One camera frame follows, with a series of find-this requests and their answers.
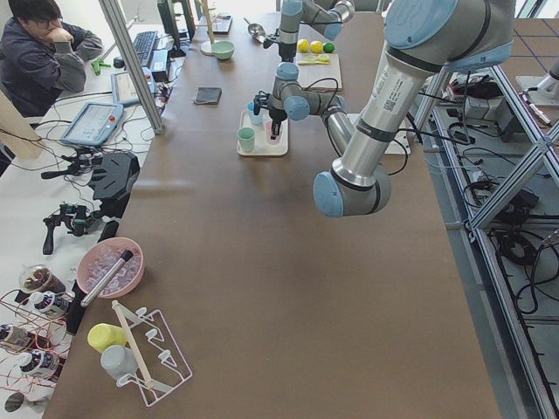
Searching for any blue teach pendant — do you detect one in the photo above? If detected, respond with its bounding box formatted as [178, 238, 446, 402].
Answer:
[111, 67, 156, 106]
[60, 102, 124, 147]

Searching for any black stand device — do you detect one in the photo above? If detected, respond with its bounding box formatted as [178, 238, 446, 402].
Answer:
[88, 152, 140, 218]

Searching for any whole lemon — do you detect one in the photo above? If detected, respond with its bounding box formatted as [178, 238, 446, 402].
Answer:
[309, 40, 324, 54]
[297, 38, 310, 53]

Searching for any green bowl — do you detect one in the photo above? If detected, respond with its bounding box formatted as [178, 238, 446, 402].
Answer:
[211, 40, 235, 60]

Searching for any pink bowl with ice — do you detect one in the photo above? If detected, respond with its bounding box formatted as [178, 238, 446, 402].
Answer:
[77, 237, 145, 299]

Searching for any aluminium frame post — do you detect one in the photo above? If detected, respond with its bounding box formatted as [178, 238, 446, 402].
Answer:
[99, 0, 164, 134]

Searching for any steel muddler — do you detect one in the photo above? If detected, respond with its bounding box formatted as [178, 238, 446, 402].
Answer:
[80, 250, 134, 307]

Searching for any dark grey folded cloth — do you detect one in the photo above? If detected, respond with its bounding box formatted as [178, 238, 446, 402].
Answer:
[193, 86, 222, 105]

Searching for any yellow cup on rack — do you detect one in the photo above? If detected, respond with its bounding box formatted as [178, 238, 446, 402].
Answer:
[87, 323, 128, 354]

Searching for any cream rabbit tray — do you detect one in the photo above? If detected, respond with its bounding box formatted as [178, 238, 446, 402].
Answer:
[237, 109, 289, 157]

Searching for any yellow plastic knife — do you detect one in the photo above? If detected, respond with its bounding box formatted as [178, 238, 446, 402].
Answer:
[296, 60, 329, 65]

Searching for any dark drink bottle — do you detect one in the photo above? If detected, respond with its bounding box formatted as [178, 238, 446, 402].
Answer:
[29, 292, 70, 319]
[17, 350, 66, 382]

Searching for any green cup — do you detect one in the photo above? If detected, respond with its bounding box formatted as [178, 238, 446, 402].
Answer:
[237, 127, 255, 153]

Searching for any black monitor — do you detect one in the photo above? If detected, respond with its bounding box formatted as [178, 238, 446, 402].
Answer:
[156, 0, 196, 58]

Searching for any white wire cup rack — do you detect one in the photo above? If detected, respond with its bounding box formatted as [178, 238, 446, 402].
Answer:
[112, 300, 194, 408]

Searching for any wooden mug tree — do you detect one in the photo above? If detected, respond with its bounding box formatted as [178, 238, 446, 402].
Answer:
[196, 0, 215, 56]

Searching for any iced coffee cup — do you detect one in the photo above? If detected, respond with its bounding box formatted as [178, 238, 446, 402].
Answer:
[19, 264, 66, 294]

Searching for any copper wire rack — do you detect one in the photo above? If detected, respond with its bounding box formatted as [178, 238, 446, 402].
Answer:
[1, 287, 72, 400]

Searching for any black keyboard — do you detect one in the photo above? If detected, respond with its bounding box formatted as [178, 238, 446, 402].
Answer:
[133, 31, 158, 67]

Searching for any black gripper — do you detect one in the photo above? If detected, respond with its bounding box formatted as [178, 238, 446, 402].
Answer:
[252, 91, 287, 141]

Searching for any green lime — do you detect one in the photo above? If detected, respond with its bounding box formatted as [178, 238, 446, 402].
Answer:
[322, 42, 335, 53]

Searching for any person at desk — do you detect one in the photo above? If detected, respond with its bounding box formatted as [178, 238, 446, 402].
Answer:
[1, 1, 103, 117]

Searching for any grey cup on rack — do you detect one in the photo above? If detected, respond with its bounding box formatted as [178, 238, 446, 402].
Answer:
[100, 345, 138, 380]

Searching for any metal scoop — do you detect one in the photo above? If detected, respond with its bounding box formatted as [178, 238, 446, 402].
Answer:
[244, 17, 266, 44]

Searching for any wooden cutting board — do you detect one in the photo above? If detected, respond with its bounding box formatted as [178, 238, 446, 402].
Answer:
[295, 53, 342, 91]

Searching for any blue cup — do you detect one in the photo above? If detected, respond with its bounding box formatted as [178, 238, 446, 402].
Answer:
[246, 101, 263, 126]

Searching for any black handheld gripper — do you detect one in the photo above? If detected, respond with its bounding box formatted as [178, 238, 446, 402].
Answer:
[42, 203, 101, 255]

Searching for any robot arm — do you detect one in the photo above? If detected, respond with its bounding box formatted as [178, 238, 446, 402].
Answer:
[263, 0, 355, 62]
[254, 1, 515, 217]

